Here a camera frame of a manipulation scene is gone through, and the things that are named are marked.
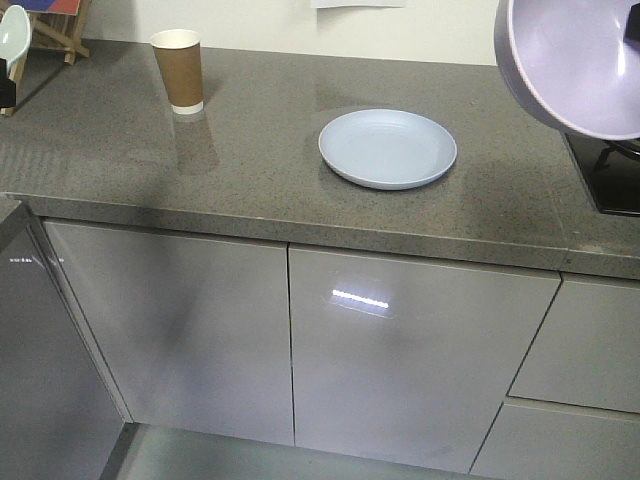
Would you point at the grey lower drawer front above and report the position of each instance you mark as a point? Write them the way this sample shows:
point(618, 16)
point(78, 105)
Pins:
point(544, 440)

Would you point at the light blue round plate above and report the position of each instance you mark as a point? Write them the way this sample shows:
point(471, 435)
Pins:
point(387, 149)

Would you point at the purple plastic bowl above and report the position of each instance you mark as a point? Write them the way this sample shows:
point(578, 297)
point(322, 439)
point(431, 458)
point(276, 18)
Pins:
point(567, 65)

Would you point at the wooden folding rack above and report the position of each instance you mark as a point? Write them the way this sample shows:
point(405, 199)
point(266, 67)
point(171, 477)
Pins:
point(56, 26)

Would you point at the white paper sheet on wall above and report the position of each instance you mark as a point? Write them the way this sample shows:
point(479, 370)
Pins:
point(325, 4)

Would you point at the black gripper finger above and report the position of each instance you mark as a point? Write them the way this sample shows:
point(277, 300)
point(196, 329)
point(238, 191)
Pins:
point(7, 87)
point(632, 28)

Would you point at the grey cabinet door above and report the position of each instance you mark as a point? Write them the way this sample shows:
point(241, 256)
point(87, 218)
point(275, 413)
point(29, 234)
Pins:
point(405, 360)
point(194, 330)

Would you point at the brown paper cup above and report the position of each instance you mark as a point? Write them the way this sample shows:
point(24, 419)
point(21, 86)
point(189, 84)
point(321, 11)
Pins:
point(178, 56)

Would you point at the grey cabinet drawer front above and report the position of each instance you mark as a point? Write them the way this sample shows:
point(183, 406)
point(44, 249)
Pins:
point(586, 351)

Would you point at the black glass stove top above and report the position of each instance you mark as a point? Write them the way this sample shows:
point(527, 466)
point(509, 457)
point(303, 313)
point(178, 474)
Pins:
point(610, 171)

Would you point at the pale green plastic spoon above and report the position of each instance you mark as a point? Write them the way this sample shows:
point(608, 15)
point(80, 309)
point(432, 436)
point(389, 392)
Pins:
point(16, 35)

